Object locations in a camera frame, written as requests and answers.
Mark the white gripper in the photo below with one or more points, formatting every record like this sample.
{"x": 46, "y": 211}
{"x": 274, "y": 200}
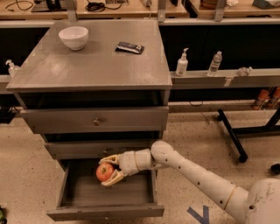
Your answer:
{"x": 127, "y": 163}

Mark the grey open bottom drawer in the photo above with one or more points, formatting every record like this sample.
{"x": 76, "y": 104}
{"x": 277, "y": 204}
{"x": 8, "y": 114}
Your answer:
{"x": 83, "y": 197}

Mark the clear plastic water bottle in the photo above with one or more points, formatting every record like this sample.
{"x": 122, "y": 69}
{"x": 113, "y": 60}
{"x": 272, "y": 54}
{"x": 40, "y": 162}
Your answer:
{"x": 215, "y": 64}

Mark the dark snack wrapper packet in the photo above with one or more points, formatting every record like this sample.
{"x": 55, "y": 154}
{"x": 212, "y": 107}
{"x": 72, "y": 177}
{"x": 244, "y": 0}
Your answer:
{"x": 129, "y": 48}

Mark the black metal stand leg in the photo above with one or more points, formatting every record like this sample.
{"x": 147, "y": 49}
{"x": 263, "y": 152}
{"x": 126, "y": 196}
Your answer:
{"x": 269, "y": 129}

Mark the crumpled clear plastic wrapper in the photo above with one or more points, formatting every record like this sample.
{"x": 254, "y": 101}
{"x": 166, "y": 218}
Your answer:
{"x": 244, "y": 71}

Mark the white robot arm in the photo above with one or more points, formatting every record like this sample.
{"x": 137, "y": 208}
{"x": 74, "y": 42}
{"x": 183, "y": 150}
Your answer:
{"x": 259, "y": 205}

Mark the white ceramic bowl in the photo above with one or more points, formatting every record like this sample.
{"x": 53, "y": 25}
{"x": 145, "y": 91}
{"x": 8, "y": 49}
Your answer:
{"x": 74, "y": 37}

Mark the red apple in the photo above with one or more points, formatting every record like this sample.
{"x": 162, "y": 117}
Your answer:
{"x": 104, "y": 171}

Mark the orange spray bottle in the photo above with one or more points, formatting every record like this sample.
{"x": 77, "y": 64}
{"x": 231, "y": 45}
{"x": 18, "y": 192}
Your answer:
{"x": 273, "y": 98}
{"x": 260, "y": 99}

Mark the grey top drawer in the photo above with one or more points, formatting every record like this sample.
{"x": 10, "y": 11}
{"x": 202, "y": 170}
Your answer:
{"x": 85, "y": 120}

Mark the grey metal ledge rail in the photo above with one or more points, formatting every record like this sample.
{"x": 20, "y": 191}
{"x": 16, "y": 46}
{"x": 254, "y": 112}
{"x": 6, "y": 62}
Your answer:
{"x": 258, "y": 78}

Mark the clear pump sanitizer bottle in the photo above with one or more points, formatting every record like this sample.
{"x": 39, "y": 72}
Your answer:
{"x": 12, "y": 67}

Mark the grey middle drawer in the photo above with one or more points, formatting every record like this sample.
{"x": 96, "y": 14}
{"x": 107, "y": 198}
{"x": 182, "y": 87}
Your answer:
{"x": 95, "y": 149}

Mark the white pump lotion bottle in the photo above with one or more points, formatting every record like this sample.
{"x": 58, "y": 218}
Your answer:
{"x": 182, "y": 64}

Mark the grey wooden drawer cabinet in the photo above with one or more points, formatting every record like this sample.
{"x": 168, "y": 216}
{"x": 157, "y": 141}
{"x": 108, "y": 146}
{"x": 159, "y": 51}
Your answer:
{"x": 97, "y": 76}

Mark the blue tape floor marker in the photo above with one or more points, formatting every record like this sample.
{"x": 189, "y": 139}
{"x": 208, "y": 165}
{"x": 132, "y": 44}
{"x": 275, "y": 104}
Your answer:
{"x": 200, "y": 218}

